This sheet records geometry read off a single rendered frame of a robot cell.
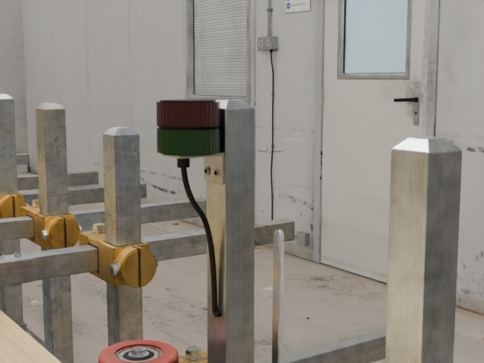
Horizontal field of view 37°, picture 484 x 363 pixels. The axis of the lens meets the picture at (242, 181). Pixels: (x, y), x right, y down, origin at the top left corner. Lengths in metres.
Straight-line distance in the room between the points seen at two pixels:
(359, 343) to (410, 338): 0.39
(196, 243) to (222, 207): 0.34
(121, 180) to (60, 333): 0.37
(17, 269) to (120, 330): 0.15
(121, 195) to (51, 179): 0.25
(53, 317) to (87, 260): 0.25
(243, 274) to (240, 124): 0.15
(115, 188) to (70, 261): 0.11
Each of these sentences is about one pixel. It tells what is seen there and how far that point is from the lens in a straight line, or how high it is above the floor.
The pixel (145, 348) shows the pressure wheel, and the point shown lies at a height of 0.91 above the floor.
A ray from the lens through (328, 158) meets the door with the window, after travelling 4.63.
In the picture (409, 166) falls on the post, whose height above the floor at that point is 1.12.
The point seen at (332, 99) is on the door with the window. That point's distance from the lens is 4.58.
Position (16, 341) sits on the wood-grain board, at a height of 0.90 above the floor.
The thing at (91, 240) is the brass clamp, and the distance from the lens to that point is 0.99.
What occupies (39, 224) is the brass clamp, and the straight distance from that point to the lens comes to 1.18.
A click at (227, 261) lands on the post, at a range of 0.72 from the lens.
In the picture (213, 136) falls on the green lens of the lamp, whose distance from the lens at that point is 0.68.
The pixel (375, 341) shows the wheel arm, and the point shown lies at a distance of 0.95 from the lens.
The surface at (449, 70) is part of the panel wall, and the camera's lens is 3.95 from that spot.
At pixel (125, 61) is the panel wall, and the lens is 7.01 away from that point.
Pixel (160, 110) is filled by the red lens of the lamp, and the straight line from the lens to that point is 0.68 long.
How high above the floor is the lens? 1.18
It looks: 8 degrees down
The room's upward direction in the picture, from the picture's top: straight up
